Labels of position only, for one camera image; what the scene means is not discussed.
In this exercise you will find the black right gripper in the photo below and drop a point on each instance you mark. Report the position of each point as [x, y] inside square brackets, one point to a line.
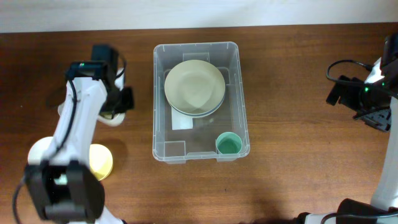
[346, 98]

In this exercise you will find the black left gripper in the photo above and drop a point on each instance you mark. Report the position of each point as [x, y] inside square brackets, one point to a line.
[128, 101]

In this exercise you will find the cream cup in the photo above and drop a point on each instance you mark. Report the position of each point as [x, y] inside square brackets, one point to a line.
[112, 120]

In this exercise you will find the yellow bowl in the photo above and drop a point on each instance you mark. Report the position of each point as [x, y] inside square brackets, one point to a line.
[101, 161]

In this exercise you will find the blue bowl plate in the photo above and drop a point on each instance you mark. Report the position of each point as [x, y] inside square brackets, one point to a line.
[201, 115]

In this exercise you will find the white bowl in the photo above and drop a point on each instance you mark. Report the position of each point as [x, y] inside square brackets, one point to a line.
[37, 150]

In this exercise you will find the green cup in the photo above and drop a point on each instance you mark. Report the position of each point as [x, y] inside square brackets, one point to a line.
[229, 143]

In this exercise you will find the grey cup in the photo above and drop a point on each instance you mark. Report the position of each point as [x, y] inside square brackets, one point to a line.
[60, 109]

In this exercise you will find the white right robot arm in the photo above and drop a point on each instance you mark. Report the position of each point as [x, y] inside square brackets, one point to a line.
[383, 205]

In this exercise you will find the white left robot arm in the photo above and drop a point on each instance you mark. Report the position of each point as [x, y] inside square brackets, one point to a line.
[60, 184]

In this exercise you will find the white label in container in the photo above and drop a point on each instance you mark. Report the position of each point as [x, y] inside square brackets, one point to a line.
[180, 121]

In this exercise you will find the clear plastic storage container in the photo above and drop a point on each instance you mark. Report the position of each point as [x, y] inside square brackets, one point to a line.
[179, 146]

